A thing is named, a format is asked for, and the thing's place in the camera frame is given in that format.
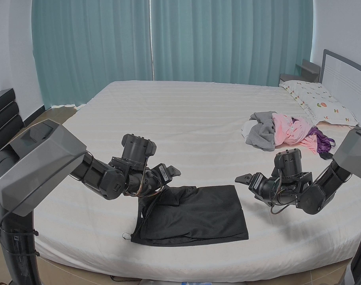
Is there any bed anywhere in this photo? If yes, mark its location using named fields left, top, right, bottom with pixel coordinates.
left=33, top=49, right=361, bottom=279

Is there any grey bedside table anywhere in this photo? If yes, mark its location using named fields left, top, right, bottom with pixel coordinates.
left=279, top=59, right=321, bottom=84

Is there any grey garment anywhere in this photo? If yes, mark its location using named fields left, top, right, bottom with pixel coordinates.
left=246, top=111, right=277, bottom=152

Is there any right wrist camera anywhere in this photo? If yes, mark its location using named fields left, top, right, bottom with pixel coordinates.
left=270, top=148, right=313, bottom=186

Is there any white printed pillow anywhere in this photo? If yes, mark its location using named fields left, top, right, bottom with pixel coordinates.
left=279, top=80, right=359, bottom=127

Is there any pink garment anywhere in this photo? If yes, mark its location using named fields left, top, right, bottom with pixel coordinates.
left=272, top=112, right=319, bottom=154

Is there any black chest of drawers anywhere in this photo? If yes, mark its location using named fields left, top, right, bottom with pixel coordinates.
left=0, top=88, right=23, bottom=157

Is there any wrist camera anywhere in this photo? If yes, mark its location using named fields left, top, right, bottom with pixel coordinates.
left=111, top=133, right=157, bottom=171
left=270, top=148, right=313, bottom=186

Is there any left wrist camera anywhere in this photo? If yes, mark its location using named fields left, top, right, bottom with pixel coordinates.
left=111, top=133, right=157, bottom=171

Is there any purple garment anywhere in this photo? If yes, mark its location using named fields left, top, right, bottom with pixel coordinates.
left=310, top=126, right=336, bottom=154

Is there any blue-green curtain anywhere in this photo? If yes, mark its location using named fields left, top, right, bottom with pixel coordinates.
left=31, top=0, right=155, bottom=108
left=151, top=0, right=315, bottom=86

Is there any white garment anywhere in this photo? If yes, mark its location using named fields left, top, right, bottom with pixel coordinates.
left=241, top=121, right=257, bottom=139

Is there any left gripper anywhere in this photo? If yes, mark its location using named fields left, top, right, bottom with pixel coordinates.
left=125, top=163, right=182, bottom=198

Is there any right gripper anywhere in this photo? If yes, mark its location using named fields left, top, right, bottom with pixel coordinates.
left=235, top=172, right=300, bottom=208

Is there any black T-shirt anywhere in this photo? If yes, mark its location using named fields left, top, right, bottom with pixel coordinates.
left=122, top=184, right=249, bottom=246

